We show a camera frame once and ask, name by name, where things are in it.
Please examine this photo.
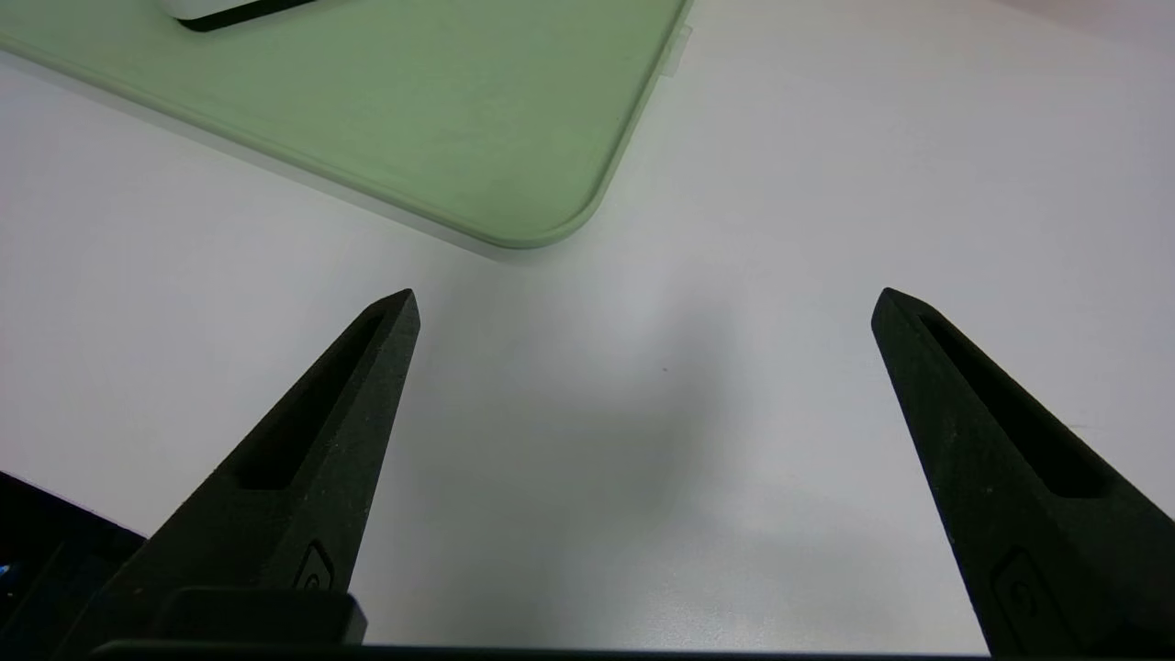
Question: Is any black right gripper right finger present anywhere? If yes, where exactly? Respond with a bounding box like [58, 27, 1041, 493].
[871, 287, 1175, 656]

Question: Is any white rounded power bank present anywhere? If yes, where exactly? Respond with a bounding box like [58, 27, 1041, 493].
[161, 0, 318, 33]

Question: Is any light green plastic tray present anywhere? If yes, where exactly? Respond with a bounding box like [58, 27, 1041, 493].
[0, 0, 696, 250]

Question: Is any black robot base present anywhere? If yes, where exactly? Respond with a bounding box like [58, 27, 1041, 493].
[0, 470, 148, 661]

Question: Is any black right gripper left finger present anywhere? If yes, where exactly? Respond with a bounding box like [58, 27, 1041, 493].
[55, 288, 421, 651]

